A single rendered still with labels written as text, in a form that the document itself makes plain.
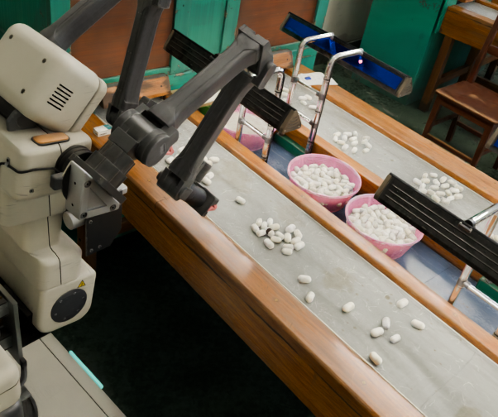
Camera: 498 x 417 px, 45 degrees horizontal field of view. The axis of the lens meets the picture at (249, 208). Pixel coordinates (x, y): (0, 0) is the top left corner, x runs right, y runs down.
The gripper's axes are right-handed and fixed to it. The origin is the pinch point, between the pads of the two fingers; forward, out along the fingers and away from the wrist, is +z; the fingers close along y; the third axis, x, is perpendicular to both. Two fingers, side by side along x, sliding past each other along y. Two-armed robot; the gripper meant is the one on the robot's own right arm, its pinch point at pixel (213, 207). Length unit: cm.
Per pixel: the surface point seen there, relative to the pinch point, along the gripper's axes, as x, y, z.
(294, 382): 21, -51, 6
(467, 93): -134, 49, 207
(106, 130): 5, 57, 0
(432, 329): -12, -65, 25
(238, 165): -13.7, 22.5, 27.9
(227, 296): 16.6, -21.4, 2.1
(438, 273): -27, -49, 52
